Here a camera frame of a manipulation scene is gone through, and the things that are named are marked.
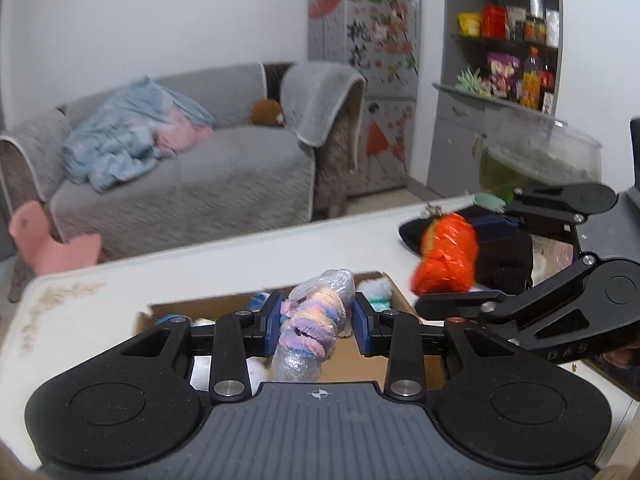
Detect green and white plant ornament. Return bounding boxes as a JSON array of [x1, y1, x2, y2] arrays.
[[456, 67, 485, 95]]

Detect pastel fluffy socks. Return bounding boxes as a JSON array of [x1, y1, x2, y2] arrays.
[[272, 269, 357, 385]]

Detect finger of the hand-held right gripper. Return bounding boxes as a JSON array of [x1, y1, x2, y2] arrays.
[[415, 254, 601, 357], [505, 186, 586, 236]]

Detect yellow snack packet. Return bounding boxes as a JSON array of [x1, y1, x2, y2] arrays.
[[457, 12, 482, 37]]

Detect pink plastic chair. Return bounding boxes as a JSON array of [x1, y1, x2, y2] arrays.
[[9, 200, 103, 276]]

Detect black cloth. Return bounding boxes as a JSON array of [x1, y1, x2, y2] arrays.
[[399, 205, 535, 293]]

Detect orange plastic bag bundle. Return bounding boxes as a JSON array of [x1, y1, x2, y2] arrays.
[[411, 212, 479, 295]]

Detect grey quilted armrest cover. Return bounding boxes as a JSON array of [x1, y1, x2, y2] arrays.
[[279, 61, 367, 148]]

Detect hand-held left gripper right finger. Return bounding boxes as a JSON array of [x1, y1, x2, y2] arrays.
[[352, 294, 521, 402]]

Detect teal fluffy item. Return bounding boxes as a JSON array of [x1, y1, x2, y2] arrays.
[[359, 280, 397, 313]]

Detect clear plastic container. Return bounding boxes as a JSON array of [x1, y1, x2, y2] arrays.
[[479, 110, 603, 201]]

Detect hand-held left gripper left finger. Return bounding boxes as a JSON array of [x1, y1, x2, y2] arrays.
[[120, 291, 284, 402]]

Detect blue and pink blanket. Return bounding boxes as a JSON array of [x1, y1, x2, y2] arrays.
[[62, 75, 217, 192]]

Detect grey cabinet with shelves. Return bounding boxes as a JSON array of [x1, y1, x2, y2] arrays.
[[426, 0, 568, 201]]

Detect grey sofa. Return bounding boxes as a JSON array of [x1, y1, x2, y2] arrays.
[[0, 62, 366, 261]]

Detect red bottle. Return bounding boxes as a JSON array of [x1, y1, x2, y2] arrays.
[[540, 57, 556, 106]]

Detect brown cardboard box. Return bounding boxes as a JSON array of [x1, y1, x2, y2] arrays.
[[137, 271, 446, 396]]

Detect orange juice bottle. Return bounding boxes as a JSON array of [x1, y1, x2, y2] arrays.
[[521, 47, 543, 110]]

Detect pink item in clear bag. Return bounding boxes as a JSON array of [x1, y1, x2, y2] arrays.
[[532, 235, 576, 281]]

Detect pale green oval item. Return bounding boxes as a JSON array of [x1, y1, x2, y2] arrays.
[[474, 192, 507, 213]]

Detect red container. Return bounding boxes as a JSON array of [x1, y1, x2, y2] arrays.
[[481, 5, 506, 39]]

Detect grey fridge with stickers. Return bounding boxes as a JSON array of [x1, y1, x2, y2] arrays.
[[306, 0, 422, 198]]

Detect purple snack packet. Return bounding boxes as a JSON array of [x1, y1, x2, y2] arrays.
[[487, 52, 522, 98]]

